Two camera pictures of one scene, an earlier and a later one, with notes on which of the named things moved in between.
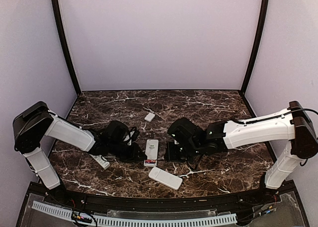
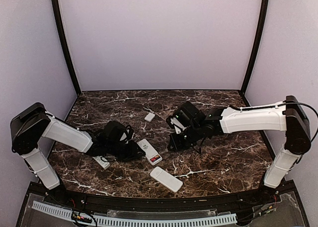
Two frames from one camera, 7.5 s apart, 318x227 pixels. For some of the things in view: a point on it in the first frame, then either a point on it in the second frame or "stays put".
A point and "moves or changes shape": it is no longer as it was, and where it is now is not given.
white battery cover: [149, 117] stays put
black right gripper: [170, 154] -> [177, 145]
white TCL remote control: [151, 152] moves or changes shape
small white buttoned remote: [104, 163] stays put
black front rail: [71, 199] stays put
